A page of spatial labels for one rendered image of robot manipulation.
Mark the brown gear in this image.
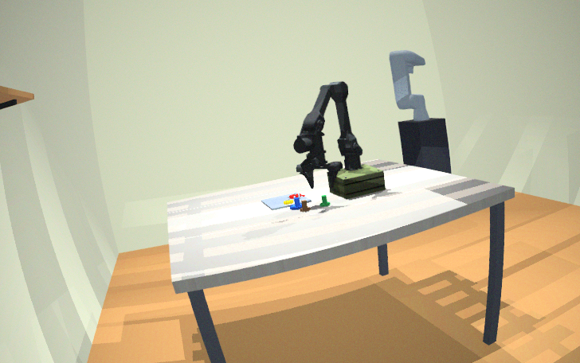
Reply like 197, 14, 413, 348
300, 200, 311, 212

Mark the green gear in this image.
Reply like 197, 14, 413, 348
320, 195, 330, 207

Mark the blue gear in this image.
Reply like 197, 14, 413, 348
290, 197, 302, 210

